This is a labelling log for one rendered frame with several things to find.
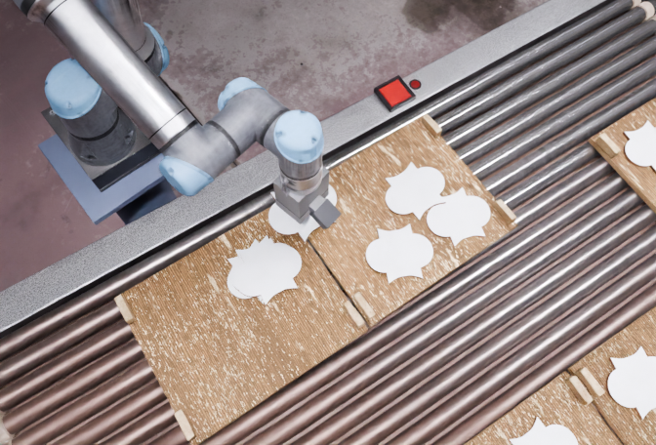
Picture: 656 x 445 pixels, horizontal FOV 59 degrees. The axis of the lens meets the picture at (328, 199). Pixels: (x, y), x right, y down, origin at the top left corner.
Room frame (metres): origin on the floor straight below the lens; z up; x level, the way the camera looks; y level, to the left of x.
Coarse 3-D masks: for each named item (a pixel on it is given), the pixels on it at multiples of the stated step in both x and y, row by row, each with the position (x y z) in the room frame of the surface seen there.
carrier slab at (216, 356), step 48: (240, 240) 0.44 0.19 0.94; (288, 240) 0.44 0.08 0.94; (144, 288) 0.32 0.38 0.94; (192, 288) 0.33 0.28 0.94; (336, 288) 0.34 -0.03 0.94; (144, 336) 0.22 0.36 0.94; (192, 336) 0.23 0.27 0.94; (240, 336) 0.23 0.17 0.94; (288, 336) 0.23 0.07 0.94; (336, 336) 0.24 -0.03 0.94; (192, 384) 0.13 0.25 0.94; (240, 384) 0.13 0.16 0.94
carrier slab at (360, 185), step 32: (416, 128) 0.75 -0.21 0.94; (352, 160) 0.65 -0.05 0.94; (384, 160) 0.66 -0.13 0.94; (416, 160) 0.66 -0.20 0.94; (448, 160) 0.66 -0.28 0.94; (352, 192) 0.57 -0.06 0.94; (384, 192) 0.57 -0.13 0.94; (448, 192) 0.58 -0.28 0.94; (480, 192) 0.58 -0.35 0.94; (352, 224) 0.49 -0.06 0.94; (384, 224) 0.49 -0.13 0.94; (416, 224) 0.50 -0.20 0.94; (512, 224) 0.51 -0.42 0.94; (320, 256) 0.41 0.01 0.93; (352, 256) 0.41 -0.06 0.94; (448, 256) 0.42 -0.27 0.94; (352, 288) 0.34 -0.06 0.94; (384, 288) 0.35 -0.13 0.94; (416, 288) 0.35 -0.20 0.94
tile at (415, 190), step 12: (408, 168) 0.63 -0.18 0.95; (420, 168) 0.63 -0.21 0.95; (432, 168) 0.63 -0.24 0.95; (396, 180) 0.60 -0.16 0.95; (408, 180) 0.60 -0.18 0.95; (420, 180) 0.60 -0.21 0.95; (432, 180) 0.60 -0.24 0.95; (396, 192) 0.57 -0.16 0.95; (408, 192) 0.57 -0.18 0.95; (420, 192) 0.57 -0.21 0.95; (432, 192) 0.57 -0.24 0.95; (396, 204) 0.54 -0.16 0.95; (408, 204) 0.54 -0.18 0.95; (420, 204) 0.54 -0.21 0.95; (432, 204) 0.54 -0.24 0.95; (420, 216) 0.51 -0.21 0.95
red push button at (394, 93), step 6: (390, 84) 0.88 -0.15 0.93; (396, 84) 0.88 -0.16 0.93; (384, 90) 0.86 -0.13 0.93; (390, 90) 0.86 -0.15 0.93; (396, 90) 0.86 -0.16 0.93; (402, 90) 0.86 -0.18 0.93; (384, 96) 0.84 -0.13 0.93; (390, 96) 0.84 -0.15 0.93; (396, 96) 0.84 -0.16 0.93; (402, 96) 0.84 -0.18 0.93; (408, 96) 0.84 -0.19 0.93; (390, 102) 0.82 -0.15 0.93; (396, 102) 0.82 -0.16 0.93
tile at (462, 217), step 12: (456, 192) 0.58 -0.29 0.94; (444, 204) 0.55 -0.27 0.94; (456, 204) 0.55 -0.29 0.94; (468, 204) 0.55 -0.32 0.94; (480, 204) 0.55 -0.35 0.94; (432, 216) 0.51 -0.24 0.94; (444, 216) 0.52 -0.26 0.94; (456, 216) 0.52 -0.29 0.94; (468, 216) 0.52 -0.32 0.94; (480, 216) 0.52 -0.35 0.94; (432, 228) 0.48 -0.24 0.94; (444, 228) 0.49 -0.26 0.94; (456, 228) 0.49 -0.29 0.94; (468, 228) 0.49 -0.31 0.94; (480, 228) 0.49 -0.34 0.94; (456, 240) 0.46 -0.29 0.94
